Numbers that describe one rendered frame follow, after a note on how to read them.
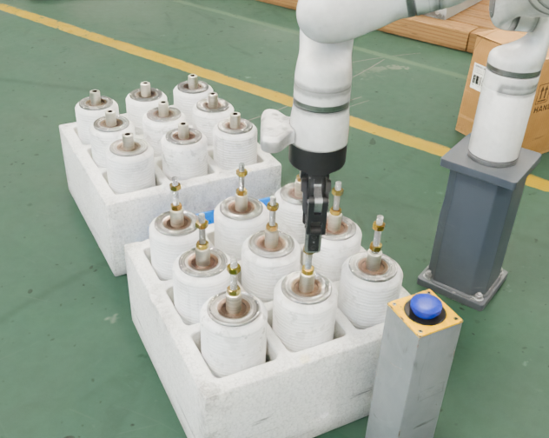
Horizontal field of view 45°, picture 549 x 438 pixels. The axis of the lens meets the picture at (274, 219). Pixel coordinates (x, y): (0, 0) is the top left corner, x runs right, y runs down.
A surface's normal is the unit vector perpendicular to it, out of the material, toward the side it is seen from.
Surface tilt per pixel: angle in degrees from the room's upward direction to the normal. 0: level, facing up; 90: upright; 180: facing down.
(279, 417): 90
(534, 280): 0
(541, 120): 90
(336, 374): 90
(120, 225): 90
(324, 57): 11
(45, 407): 0
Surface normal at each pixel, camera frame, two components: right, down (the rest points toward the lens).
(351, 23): 0.22, 0.59
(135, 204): 0.47, 0.50
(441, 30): -0.59, 0.43
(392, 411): -0.89, 0.22
